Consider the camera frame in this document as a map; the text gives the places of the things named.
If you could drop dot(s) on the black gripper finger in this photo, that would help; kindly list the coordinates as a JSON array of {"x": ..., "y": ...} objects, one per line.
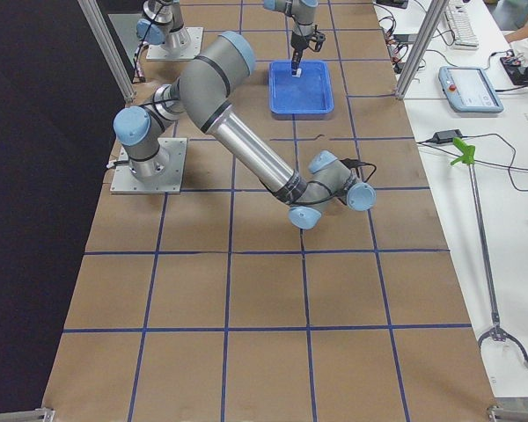
[{"x": 295, "y": 60}]

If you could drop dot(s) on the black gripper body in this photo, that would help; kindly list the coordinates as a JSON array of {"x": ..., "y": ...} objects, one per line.
[{"x": 298, "y": 42}]

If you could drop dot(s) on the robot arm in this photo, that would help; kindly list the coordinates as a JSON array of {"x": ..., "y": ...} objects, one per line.
[
  {"x": 202, "y": 92},
  {"x": 267, "y": 25}
]

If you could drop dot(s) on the blue plastic tray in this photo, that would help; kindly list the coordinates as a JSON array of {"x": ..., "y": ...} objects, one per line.
[{"x": 308, "y": 96}]

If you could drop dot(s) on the white keyboard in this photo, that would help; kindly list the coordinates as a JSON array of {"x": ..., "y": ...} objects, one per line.
[{"x": 458, "y": 20}]

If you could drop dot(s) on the black power adapter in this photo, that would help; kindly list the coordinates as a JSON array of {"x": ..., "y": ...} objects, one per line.
[{"x": 445, "y": 136}]

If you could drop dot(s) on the teach pendant tablet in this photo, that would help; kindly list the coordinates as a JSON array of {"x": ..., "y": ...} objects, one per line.
[{"x": 468, "y": 90}]

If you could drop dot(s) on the aluminium frame post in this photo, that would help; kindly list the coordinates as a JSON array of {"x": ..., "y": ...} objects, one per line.
[{"x": 425, "y": 33}]

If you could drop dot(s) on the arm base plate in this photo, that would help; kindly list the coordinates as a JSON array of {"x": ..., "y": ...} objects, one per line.
[
  {"x": 161, "y": 174},
  {"x": 180, "y": 46}
]

